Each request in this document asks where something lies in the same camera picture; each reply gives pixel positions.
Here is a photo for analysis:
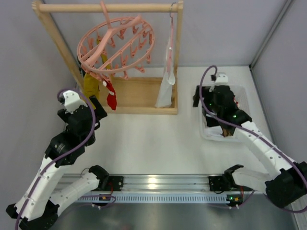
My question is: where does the red sock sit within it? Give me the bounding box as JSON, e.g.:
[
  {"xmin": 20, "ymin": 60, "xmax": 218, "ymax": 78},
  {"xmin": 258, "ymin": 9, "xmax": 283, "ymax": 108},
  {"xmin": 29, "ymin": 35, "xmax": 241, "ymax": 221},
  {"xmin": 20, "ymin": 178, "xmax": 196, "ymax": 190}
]
[
  {"xmin": 234, "ymin": 96, "xmax": 240, "ymax": 108},
  {"xmin": 102, "ymin": 80, "xmax": 118, "ymax": 111}
]

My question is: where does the wooden clothes rack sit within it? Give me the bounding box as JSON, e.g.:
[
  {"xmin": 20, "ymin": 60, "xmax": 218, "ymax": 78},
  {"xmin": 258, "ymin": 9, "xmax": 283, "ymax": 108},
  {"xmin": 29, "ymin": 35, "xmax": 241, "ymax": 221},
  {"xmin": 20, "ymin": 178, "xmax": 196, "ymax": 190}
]
[{"xmin": 32, "ymin": 0, "xmax": 183, "ymax": 115}]

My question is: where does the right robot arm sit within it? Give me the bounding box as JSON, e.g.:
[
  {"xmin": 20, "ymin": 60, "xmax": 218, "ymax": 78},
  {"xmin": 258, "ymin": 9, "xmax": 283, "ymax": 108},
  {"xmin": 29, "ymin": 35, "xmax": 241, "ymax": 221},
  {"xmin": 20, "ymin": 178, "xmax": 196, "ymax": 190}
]
[{"xmin": 193, "ymin": 85, "xmax": 307, "ymax": 208}]

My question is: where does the white cloth on hanger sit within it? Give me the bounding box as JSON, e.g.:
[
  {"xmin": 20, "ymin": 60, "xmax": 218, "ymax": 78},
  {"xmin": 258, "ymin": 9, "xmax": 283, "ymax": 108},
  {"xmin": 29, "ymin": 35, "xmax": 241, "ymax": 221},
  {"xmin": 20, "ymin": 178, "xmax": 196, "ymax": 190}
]
[{"xmin": 155, "ymin": 38, "xmax": 178, "ymax": 108}]

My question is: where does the pink metal-hook hanger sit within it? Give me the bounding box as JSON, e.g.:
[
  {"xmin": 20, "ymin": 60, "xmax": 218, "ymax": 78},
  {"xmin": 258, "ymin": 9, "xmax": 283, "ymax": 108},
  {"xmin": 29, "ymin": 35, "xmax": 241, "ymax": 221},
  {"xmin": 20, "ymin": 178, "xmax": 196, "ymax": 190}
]
[{"xmin": 167, "ymin": 2, "xmax": 175, "ymax": 72}]

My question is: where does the pink round clip hanger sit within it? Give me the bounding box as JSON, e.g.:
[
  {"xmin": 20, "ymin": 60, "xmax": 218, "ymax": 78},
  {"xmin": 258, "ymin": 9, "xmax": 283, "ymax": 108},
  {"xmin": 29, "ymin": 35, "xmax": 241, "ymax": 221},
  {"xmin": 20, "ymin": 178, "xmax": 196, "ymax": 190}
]
[{"xmin": 77, "ymin": 1, "xmax": 155, "ymax": 82}]

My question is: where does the yellow sock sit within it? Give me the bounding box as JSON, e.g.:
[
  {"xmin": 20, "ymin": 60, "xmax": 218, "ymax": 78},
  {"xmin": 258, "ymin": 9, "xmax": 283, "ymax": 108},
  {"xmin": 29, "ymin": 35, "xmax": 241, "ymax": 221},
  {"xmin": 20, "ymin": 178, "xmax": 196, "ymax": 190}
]
[
  {"xmin": 96, "ymin": 33, "xmax": 108, "ymax": 64},
  {"xmin": 83, "ymin": 73, "xmax": 100, "ymax": 99}
]

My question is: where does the aluminium mounting rail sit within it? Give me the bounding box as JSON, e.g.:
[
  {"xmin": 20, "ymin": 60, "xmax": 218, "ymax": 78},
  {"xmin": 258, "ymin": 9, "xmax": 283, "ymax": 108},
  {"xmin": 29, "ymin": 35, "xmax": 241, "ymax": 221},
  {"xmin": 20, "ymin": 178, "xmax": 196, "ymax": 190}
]
[{"xmin": 59, "ymin": 174, "xmax": 267, "ymax": 192}]

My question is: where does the white slotted cable duct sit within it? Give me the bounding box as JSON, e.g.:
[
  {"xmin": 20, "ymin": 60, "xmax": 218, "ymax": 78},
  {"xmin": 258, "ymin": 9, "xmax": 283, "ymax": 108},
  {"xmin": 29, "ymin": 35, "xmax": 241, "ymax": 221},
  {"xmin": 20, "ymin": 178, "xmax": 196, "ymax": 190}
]
[{"xmin": 77, "ymin": 193, "xmax": 242, "ymax": 204}]

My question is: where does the brown patterned sock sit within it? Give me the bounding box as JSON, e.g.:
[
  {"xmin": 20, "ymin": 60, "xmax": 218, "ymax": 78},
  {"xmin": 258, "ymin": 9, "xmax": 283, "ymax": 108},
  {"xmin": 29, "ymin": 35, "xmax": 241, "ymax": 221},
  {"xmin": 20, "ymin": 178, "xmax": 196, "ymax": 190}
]
[{"xmin": 221, "ymin": 126, "xmax": 235, "ymax": 138}]

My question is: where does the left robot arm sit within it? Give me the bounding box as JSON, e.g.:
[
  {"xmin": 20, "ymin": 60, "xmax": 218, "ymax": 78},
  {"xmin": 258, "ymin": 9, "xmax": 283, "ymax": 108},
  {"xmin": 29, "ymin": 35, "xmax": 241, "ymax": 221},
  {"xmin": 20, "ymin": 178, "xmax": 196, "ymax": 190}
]
[{"xmin": 6, "ymin": 90, "xmax": 109, "ymax": 230}]

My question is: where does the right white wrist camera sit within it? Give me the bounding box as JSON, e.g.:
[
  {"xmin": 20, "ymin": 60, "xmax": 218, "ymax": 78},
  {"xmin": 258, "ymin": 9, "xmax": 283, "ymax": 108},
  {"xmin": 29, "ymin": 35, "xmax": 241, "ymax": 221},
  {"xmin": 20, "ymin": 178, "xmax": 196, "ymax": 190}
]
[{"xmin": 209, "ymin": 72, "xmax": 228, "ymax": 92}]

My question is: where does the black white striped sock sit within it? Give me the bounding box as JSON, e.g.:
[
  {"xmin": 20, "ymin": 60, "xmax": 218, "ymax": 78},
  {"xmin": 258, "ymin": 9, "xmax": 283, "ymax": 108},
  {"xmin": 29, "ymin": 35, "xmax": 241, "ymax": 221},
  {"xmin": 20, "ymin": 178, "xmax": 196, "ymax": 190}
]
[{"xmin": 205, "ymin": 114, "xmax": 219, "ymax": 127}]

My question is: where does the white plastic basket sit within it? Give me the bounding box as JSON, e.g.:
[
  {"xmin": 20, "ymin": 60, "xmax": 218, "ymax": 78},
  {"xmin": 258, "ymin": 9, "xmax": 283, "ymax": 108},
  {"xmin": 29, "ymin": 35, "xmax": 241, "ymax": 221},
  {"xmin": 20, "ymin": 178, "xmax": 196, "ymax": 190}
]
[{"xmin": 197, "ymin": 85, "xmax": 250, "ymax": 142}]

